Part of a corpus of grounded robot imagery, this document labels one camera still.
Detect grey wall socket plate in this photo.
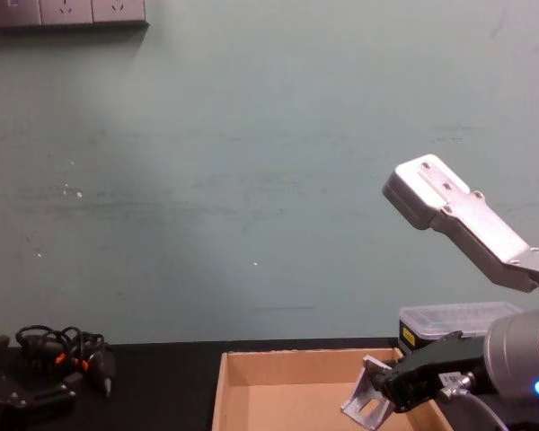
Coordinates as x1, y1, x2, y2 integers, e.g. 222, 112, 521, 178
40, 0, 94, 26
0, 0, 42, 28
92, 0, 147, 24

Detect thin dark cable silver plug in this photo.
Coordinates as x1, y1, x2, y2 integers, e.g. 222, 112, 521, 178
438, 371, 507, 431

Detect black corded tool orange parts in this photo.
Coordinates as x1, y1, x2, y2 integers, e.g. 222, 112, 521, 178
15, 324, 117, 399

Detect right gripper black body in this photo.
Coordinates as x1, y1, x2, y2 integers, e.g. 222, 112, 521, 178
380, 330, 499, 413

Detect clear plastic case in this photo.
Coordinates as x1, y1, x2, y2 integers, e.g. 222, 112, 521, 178
398, 301, 529, 356

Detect black table cloth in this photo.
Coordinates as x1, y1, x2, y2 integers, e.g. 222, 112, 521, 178
0, 336, 539, 431

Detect silver metal angle bracket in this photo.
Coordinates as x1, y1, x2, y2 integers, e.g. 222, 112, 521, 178
340, 356, 395, 430

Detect shallow brown cardboard tray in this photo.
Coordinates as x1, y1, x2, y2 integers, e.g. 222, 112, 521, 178
210, 347, 455, 431

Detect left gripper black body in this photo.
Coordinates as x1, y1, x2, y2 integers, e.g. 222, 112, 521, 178
0, 365, 37, 431

